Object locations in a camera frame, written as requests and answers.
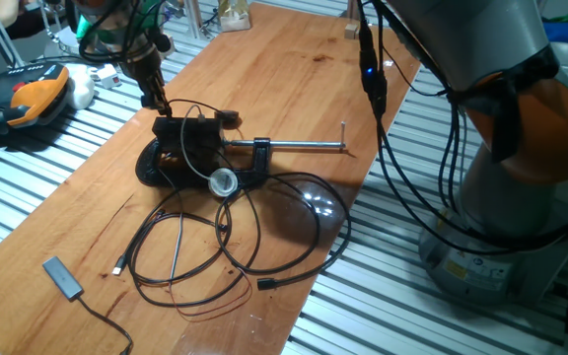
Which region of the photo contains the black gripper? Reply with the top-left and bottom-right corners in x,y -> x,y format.
121,43 -> 173,118

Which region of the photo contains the black round USB device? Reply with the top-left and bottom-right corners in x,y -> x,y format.
164,97 -> 242,125

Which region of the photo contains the black docking station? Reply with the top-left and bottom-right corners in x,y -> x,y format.
151,115 -> 226,172

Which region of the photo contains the white round USB device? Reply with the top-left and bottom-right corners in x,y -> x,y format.
178,103 -> 240,198

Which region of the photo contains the slim grey USB hub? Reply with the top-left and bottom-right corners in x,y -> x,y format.
41,255 -> 135,355

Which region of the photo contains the person's bare hand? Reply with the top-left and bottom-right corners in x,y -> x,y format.
0,0 -> 22,29

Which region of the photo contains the small white adapter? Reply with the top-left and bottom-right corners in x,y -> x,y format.
89,62 -> 123,90

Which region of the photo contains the white rounded object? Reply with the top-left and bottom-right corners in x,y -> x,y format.
64,62 -> 97,110

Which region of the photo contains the orange black teach pendant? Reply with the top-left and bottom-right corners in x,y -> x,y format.
0,61 -> 71,135

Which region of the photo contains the black metal C-clamp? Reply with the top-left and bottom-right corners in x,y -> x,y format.
134,135 -> 348,189

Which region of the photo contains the wooden board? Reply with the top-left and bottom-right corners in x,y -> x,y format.
0,2 -> 423,355

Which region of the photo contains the thin grey cable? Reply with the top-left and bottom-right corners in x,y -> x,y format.
157,167 -> 186,287

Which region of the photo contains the thin black wire with connectors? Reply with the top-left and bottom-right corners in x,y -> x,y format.
128,209 -> 263,310

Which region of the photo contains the black cable with USB plug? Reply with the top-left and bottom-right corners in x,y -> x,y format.
112,186 -> 324,277

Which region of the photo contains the thin red wire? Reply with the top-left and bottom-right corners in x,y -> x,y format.
168,265 -> 254,320

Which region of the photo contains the black cable with USB socket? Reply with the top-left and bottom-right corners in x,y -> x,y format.
214,171 -> 353,292

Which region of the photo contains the black inline cable adapter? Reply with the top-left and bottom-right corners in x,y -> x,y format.
357,19 -> 389,119

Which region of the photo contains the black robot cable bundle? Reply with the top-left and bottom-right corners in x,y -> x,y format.
355,0 -> 568,255

